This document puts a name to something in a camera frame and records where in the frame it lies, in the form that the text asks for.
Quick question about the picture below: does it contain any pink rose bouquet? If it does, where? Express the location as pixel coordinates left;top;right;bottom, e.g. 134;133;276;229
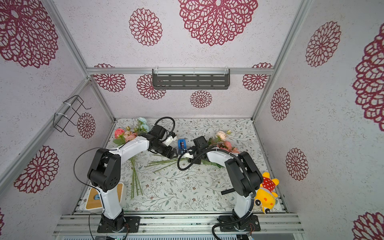
146;130;240;171

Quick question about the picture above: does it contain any black wire wall rack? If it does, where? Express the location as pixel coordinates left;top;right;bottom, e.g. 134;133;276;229
52;95;92;138

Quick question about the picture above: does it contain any wooden lid tissue box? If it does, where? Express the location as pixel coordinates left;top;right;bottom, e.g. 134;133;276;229
83;182;127;213

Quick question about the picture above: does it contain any yellow plush bear toy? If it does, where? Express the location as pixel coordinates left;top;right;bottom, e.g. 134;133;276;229
255;172;280;214

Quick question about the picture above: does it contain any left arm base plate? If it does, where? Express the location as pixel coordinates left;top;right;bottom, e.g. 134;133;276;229
97;215;141;234

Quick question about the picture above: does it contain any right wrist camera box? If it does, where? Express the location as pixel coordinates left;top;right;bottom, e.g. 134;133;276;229
193;136;209;151

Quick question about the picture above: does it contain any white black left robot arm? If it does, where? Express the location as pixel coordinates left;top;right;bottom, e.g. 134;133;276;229
88;133;177;220

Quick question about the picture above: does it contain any mixed pastel flower bouquet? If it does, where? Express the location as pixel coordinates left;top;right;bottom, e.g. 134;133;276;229
113;118;150;200

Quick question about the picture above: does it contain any grey wall shelf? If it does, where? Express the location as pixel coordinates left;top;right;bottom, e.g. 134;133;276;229
152;69;231;90

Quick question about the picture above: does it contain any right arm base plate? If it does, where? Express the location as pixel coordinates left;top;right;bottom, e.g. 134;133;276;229
217;214;261;232

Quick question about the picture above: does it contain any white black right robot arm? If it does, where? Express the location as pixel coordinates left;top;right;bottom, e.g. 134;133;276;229
177;147;263;219

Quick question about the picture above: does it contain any black round knob tool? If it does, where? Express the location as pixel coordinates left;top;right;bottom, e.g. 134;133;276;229
221;188;235;195

